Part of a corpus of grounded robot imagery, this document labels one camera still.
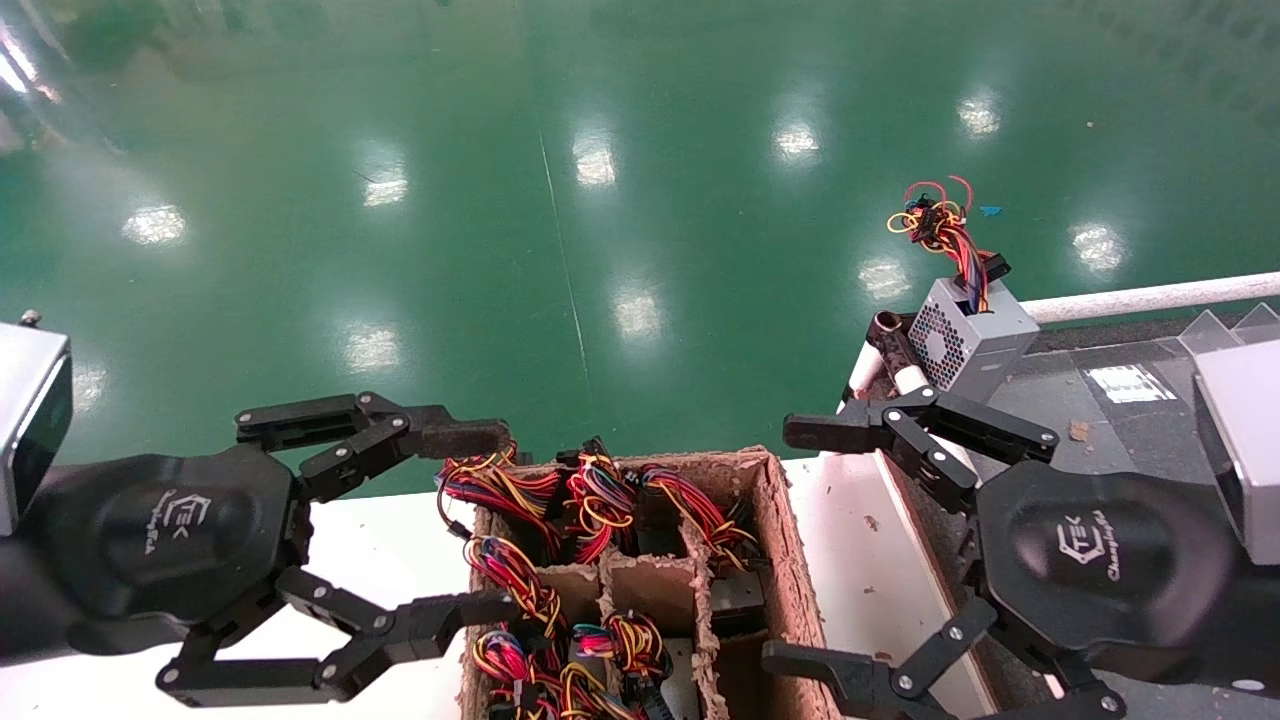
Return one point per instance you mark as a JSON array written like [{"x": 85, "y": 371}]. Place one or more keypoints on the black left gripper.
[{"x": 170, "y": 540}]

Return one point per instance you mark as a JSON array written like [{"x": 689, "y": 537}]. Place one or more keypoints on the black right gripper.
[{"x": 1110, "y": 570}]

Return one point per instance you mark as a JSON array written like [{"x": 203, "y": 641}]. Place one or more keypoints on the brown divided cardboard box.
[{"x": 790, "y": 560}]

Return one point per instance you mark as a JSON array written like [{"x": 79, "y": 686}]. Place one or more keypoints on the black power supply body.
[{"x": 735, "y": 605}]

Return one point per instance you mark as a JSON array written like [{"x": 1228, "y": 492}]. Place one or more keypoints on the white pipe leg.
[{"x": 862, "y": 375}]

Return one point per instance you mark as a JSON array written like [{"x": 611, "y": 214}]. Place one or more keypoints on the black pipe corner connector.
[{"x": 890, "y": 335}]

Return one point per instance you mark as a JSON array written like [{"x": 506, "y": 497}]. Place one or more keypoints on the clear acrylic divider tray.
[{"x": 1225, "y": 330}]

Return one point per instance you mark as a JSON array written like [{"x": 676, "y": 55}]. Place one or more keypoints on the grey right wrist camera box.
[{"x": 1245, "y": 450}]

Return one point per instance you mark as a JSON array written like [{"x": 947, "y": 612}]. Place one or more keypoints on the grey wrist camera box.
[
  {"x": 30, "y": 420},
  {"x": 1245, "y": 450}
]

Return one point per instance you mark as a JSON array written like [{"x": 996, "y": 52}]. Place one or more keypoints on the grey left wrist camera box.
[{"x": 30, "y": 420}]

